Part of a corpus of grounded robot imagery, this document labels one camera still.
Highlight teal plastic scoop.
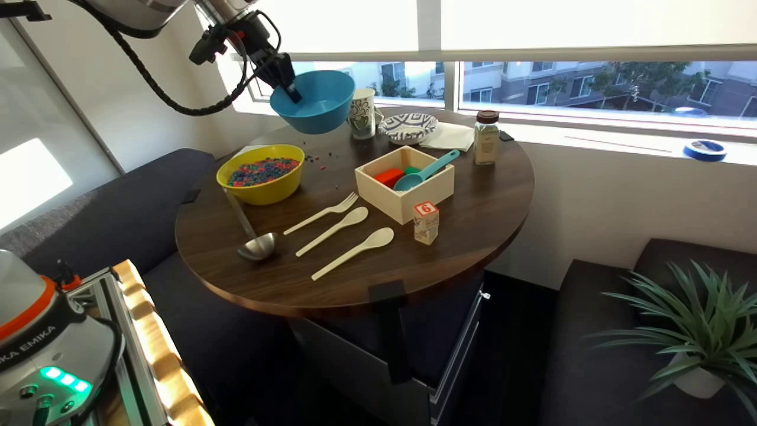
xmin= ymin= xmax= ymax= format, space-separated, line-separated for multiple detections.
xmin=391 ymin=150 xmax=464 ymax=194

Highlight scattered small beads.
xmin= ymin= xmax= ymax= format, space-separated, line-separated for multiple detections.
xmin=302 ymin=145 xmax=339 ymax=172

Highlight light wooden frame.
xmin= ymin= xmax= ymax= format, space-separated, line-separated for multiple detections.
xmin=109 ymin=258 xmax=217 ymax=426

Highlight wooden toy block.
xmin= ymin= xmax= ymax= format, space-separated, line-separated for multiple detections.
xmin=412 ymin=202 xmax=442 ymax=247

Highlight black white patterned plate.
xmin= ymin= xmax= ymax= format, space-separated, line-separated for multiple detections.
xmin=378 ymin=112 xmax=440 ymax=146

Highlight white plant pot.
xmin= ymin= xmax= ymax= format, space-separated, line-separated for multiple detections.
xmin=672 ymin=365 xmax=729 ymax=402

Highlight blue bowl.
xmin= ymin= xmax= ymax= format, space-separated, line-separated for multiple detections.
xmin=268 ymin=69 xmax=358 ymax=135

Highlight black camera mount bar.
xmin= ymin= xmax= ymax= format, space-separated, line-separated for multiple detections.
xmin=0 ymin=2 xmax=51 ymax=25

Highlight dark ottoman seat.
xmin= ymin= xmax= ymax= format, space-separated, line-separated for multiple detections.
xmin=542 ymin=236 xmax=757 ymax=426

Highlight white napkin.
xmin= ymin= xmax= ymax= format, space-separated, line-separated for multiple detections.
xmin=416 ymin=120 xmax=478 ymax=155

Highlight green spiky plant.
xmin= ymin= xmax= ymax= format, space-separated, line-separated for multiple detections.
xmin=586 ymin=258 xmax=757 ymax=421

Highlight glass jar with dark lid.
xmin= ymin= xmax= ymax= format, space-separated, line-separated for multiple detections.
xmin=472 ymin=110 xmax=504 ymax=169

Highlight light wooden box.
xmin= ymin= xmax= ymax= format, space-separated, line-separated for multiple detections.
xmin=353 ymin=145 xmax=459 ymax=228

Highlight grey cabinet under table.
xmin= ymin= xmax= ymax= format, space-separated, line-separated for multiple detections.
xmin=287 ymin=274 xmax=491 ymax=426

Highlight colourful beads heap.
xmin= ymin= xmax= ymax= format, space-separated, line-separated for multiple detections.
xmin=224 ymin=157 xmax=302 ymax=189

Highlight cream plastic fork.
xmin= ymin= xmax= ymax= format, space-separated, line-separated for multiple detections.
xmin=282 ymin=193 xmax=362 ymax=240

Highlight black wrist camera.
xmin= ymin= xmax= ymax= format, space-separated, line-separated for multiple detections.
xmin=186 ymin=27 xmax=224 ymax=67

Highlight white roller blind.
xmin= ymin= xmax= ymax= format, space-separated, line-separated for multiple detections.
xmin=251 ymin=0 xmax=424 ymax=64
xmin=438 ymin=0 xmax=757 ymax=64

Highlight yellow bowl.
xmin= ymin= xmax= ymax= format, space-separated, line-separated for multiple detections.
xmin=216 ymin=142 xmax=307 ymax=209

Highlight metal ladle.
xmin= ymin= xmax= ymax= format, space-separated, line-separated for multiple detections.
xmin=223 ymin=184 xmax=280 ymax=266

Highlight cream plastic spoon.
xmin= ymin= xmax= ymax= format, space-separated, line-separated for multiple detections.
xmin=293 ymin=206 xmax=372 ymax=260
xmin=309 ymin=225 xmax=397 ymax=284

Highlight patterned paper cup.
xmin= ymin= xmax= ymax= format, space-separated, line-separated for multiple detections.
xmin=347 ymin=88 xmax=378 ymax=145

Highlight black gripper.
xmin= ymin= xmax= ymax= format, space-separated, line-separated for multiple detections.
xmin=209 ymin=7 xmax=307 ymax=106

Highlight aluminium robot stand frame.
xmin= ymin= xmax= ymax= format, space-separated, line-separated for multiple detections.
xmin=65 ymin=267 xmax=171 ymax=426

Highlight orange plastic toy piece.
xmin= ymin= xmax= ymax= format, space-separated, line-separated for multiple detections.
xmin=372 ymin=165 xmax=407 ymax=189

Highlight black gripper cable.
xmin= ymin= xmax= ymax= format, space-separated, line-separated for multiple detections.
xmin=99 ymin=16 xmax=268 ymax=119

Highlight blue tape roll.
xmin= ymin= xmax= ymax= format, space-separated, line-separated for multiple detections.
xmin=682 ymin=137 xmax=729 ymax=165

